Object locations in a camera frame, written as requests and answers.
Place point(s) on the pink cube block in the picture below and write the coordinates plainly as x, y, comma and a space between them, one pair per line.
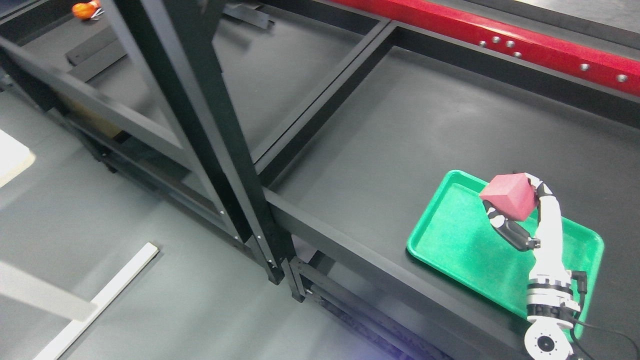
512, 194

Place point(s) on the orange handled tool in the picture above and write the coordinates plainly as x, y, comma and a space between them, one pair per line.
86, 11

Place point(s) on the green plastic tray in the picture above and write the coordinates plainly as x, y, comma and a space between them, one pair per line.
455, 237

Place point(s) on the red metal beam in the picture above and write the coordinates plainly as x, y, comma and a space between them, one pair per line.
587, 63

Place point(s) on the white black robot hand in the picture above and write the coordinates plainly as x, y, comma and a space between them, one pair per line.
541, 232

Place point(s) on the white desk with leg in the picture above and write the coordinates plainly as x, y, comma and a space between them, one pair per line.
65, 252

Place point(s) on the black metal shelf rack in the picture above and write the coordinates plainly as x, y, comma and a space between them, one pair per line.
183, 97
356, 168

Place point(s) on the black metal shelf rack left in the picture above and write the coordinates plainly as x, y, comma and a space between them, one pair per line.
183, 97

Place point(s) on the black metal shelf rack middle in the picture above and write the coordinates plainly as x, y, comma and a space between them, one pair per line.
356, 168

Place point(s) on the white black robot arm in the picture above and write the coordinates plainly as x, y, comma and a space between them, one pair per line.
553, 306

